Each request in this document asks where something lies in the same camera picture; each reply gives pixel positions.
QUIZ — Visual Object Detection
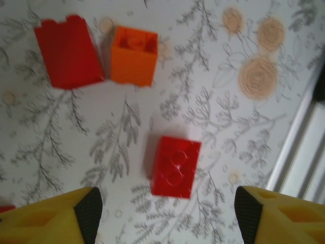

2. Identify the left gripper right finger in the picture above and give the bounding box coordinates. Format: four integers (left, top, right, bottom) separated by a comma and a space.
234, 185, 325, 244

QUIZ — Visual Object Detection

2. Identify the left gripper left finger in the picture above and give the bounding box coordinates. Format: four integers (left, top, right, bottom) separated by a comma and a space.
0, 186, 104, 244

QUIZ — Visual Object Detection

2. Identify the orange lego brick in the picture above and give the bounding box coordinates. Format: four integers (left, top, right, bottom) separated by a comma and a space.
109, 25, 159, 88

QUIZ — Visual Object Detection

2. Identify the floral table cover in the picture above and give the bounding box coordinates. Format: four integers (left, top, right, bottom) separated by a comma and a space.
0, 0, 325, 244

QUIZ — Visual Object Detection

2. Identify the aluminium table edge rail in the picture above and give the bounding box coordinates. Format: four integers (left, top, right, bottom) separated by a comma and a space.
266, 73, 325, 204

